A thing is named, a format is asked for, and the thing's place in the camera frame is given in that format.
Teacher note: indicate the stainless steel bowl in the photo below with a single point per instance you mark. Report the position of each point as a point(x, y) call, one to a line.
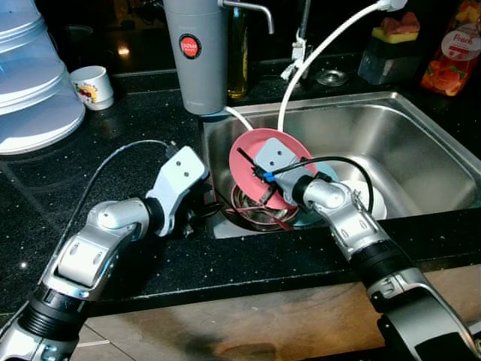
point(252, 212)

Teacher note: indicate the pink plastic plate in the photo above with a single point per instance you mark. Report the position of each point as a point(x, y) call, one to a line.
point(240, 180)

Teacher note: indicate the dark slim chopstick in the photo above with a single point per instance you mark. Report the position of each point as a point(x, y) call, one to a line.
point(282, 222)

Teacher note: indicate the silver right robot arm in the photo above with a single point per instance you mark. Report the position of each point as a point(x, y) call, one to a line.
point(361, 233)

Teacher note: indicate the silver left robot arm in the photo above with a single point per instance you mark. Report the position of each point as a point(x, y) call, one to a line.
point(90, 256)

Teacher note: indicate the teal plate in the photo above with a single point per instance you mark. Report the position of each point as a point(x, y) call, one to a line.
point(322, 169)

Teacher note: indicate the white ceramic bowl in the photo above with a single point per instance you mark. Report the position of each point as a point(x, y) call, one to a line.
point(361, 188)

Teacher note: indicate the brown cabinet front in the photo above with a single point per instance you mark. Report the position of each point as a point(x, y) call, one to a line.
point(263, 316)

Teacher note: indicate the round metal hole cover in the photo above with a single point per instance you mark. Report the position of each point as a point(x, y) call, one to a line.
point(331, 77)

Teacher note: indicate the glass oil bottle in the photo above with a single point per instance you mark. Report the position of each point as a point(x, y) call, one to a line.
point(238, 68)

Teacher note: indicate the grey water filter canister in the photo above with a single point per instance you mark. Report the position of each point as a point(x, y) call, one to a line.
point(192, 83)

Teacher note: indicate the white cloth tie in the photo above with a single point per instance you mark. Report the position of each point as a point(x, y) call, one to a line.
point(297, 59)

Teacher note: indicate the stainless steel sink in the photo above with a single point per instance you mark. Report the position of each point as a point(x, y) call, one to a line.
point(421, 143)

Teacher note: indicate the white Hello Kitty mug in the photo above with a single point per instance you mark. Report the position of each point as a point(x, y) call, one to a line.
point(92, 89)

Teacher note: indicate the black sponge holder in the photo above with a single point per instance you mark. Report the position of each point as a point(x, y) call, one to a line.
point(387, 66)

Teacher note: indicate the dark metal faucet pipe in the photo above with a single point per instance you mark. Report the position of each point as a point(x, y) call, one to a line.
point(304, 19)

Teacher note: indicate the yellow pink sponge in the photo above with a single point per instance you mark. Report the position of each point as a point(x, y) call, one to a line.
point(397, 28)

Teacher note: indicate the white faucet diverter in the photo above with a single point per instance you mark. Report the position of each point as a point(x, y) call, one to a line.
point(394, 4)

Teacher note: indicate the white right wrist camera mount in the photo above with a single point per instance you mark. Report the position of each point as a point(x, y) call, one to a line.
point(276, 154)

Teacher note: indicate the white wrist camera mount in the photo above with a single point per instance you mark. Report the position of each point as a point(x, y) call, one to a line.
point(276, 154)
point(180, 173)

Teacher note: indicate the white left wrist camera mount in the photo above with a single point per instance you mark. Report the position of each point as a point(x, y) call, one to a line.
point(180, 173)

